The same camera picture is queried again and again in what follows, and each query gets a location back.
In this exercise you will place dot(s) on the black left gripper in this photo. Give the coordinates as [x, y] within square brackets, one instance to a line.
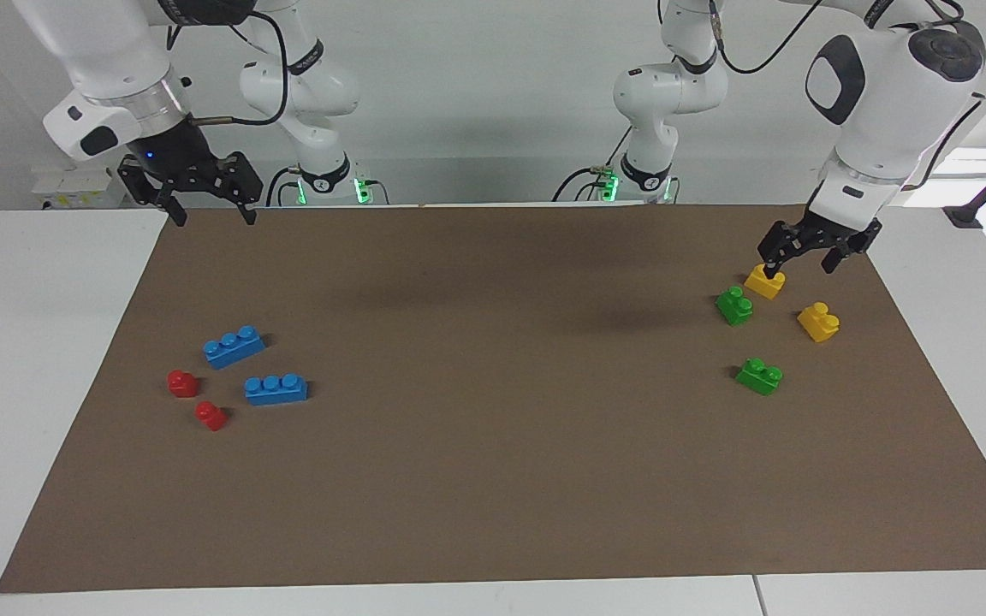
[831, 227]

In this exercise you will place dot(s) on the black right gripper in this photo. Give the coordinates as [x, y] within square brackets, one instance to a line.
[181, 158]

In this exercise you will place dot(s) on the green two-stud toy block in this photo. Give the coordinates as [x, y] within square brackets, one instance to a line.
[758, 377]
[734, 307]

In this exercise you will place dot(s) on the blue three-stud toy block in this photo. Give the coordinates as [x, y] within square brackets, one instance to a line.
[234, 347]
[276, 392]

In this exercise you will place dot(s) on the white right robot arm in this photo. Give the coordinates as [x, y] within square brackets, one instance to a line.
[108, 51]

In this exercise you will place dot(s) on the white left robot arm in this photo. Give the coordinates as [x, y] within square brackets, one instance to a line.
[887, 94]

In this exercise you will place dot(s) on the yellow two-stud toy block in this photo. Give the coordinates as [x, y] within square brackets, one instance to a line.
[818, 323]
[769, 289]

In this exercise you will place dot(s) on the red small toy block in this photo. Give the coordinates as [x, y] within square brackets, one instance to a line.
[182, 384]
[211, 417]

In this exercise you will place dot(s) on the white power strip box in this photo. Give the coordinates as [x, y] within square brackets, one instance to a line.
[74, 192]

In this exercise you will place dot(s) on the brown table mat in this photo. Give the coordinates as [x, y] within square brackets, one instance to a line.
[493, 479]

